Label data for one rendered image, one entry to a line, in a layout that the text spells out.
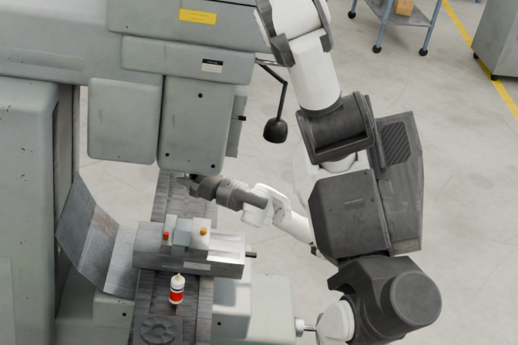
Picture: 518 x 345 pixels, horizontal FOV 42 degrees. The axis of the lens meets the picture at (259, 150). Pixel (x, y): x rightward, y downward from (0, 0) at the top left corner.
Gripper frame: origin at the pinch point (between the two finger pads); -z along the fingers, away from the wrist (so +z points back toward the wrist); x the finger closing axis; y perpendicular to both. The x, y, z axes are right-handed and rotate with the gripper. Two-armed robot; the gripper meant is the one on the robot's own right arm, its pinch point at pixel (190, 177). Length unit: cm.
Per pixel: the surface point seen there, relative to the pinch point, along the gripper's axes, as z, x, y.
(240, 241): 16.7, -8.4, 23.6
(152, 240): -7.1, 7.4, 23.2
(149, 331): 17, 49, 11
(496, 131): 92, -347, 125
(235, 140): 11.6, -3.1, -16.5
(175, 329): 22, 45, 11
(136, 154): -8.6, 17.4, -14.8
